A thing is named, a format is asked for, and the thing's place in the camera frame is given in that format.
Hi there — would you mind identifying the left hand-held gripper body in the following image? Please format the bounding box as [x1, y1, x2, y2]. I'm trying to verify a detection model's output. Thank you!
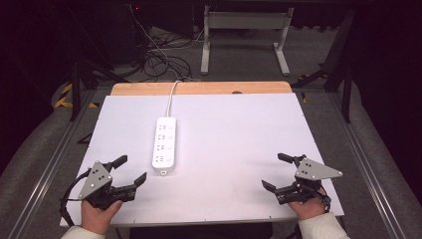
[78, 160, 137, 211]

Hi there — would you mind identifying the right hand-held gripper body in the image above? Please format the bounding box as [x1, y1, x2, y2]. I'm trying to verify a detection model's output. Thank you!
[277, 157, 344, 205]

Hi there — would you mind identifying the person's right hand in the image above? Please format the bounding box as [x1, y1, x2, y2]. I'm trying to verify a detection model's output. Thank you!
[287, 187, 328, 221]

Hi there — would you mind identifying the person's left hand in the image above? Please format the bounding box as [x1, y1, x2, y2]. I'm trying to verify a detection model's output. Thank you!
[80, 198, 124, 236]

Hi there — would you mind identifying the white power strip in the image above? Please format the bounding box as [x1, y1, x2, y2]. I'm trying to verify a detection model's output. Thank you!
[151, 116, 178, 176]

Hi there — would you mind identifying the white board sheet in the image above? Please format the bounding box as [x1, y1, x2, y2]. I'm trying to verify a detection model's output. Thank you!
[59, 93, 345, 228]

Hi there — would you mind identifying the person's dark lap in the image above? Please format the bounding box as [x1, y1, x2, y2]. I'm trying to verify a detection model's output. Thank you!
[128, 222, 274, 239]

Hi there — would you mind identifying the yellow black hazard tape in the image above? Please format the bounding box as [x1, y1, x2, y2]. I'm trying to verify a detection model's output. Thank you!
[54, 83, 100, 110]

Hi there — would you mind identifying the black tripod stand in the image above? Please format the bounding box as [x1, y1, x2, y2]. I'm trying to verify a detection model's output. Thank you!
[65, 3, 130, 122]

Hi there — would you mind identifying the black metal stand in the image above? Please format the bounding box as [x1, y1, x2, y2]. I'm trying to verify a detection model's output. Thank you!
[291, 8, 357, 123]

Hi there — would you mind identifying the wooden table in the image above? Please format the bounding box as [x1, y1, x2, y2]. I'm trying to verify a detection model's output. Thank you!
[109, 81, 294, 97]

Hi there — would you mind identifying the black computer case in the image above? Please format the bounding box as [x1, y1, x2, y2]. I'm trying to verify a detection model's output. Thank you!
[99, 1, 152, 66]

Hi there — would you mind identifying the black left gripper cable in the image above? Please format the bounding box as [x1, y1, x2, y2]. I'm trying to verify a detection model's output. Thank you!
[59, 168, 93, 229]

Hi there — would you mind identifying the metal floor rail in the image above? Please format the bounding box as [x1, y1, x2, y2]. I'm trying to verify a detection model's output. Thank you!
[327, 91, 408, 239]
[7, 89, 98, 239]

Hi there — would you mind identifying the white power strip cable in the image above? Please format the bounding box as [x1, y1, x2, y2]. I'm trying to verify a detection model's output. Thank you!
[165, 79, 193, 119]

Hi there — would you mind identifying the tangle of black floor cables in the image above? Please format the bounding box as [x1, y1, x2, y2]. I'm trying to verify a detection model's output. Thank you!
[138, 28, 207, 83]

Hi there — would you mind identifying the white floor cable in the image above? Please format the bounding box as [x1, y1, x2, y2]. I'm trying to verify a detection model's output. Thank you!
[127, 3, 207, 81]

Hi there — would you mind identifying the white metal desk frame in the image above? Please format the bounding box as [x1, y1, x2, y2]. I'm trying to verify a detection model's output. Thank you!
[200, 4, 296, 77]

